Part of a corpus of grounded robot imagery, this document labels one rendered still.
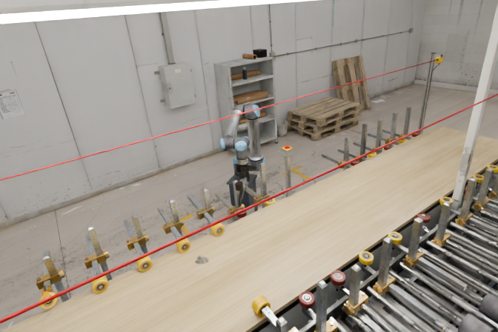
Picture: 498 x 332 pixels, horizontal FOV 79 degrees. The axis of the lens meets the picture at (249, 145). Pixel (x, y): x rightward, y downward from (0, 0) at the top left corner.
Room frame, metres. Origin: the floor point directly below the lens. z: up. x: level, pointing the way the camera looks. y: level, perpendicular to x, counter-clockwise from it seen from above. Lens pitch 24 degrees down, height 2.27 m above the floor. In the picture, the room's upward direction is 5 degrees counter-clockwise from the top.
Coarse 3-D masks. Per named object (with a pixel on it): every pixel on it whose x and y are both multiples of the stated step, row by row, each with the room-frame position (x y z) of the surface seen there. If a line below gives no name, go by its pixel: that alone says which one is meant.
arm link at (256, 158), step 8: (256, 112) 2.72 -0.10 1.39; (248, 120) 2.75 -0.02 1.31; (256, 120) 2.75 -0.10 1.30; (248, 128) 2.77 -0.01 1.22; (256, 128) 2.75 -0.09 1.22; (256, 136) 2.76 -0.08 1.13; (256, 144) 2.76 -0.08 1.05; (256, 152) 2.77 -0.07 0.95; (248, 160) 2.81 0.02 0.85; (256, 160) 2.75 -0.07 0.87; (264, 160) 2.78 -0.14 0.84; (248, 168) 2.78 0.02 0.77; (256, 168) 2.76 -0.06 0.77
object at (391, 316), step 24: (480, 240) 1.56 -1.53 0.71; (456, 264) 1.48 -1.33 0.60; (360, 288) 1.17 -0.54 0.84; (432, 288) 1.31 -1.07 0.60; (336, 312) 1.07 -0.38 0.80; (360, 312) 1.12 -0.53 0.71; (384, 312) 1.10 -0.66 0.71; (408, 312) 1.09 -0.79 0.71; (432, 312) 1.08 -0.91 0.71; (456, 312) 1.07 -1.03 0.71; (480, 312) 1.06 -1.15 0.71
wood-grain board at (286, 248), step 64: (448, 128) 3.07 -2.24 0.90; (320, 192) 2.03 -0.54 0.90; (384, 192) 1.96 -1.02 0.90; (448, 192) 1.89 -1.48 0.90; (192, 256) 1.45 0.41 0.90; (256, 256) 1.40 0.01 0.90; (320, 256) 1.36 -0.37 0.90; (64, 320) 1.08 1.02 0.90; (128, 320) 1.05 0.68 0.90; (192, 320) 1.02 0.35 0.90; (256, 320) 0.99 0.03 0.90
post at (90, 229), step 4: (88, 228) 1.45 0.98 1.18; (92, 228) 1.45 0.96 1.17; (88, 232) 1.44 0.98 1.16; (92, 232) 1.45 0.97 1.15; (92, 236) 1.45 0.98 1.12; (96, 236) 1.46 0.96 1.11; (92, 240) 1.44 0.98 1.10; (96, 240) 1.45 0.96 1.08; (96, 244) 1.45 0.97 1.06; (96, 248) 1.45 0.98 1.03; (100, 248) 1.46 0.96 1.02; (96, 252) 1.44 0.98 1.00; (100, 252) 1.45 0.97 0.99; (100, 264) 1.44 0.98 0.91; (104, 264) 1.45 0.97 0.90; (104, 268) 1.45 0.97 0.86; (108, 268) 1.46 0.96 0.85; (108, 276) 1.45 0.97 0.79; (108, 280) 1.45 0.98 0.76
